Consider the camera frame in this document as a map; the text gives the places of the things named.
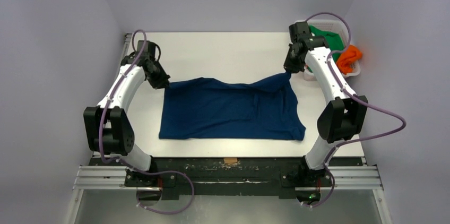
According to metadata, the orange t-shirt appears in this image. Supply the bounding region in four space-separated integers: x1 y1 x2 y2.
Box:
336 45 363 75

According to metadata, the brown tape piece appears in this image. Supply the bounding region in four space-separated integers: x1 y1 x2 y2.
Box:
223 157 239 166

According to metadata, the white plastic basket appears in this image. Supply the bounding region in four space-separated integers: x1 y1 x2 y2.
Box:
303 19 361 81

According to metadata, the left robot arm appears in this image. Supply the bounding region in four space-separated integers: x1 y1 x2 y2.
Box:
83 40 170 186

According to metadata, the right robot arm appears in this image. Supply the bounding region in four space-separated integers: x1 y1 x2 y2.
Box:
283 21 368 185

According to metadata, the green t-shirt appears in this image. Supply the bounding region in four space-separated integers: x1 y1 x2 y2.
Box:
309 25 345 62

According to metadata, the aluminium frame rail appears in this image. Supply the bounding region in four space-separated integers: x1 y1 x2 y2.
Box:
73 166 126 189

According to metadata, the blue t-shirt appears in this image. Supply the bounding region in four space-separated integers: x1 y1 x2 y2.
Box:
159 73 306 141

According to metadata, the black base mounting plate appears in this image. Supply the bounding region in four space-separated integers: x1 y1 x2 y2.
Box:
88 157 364 202

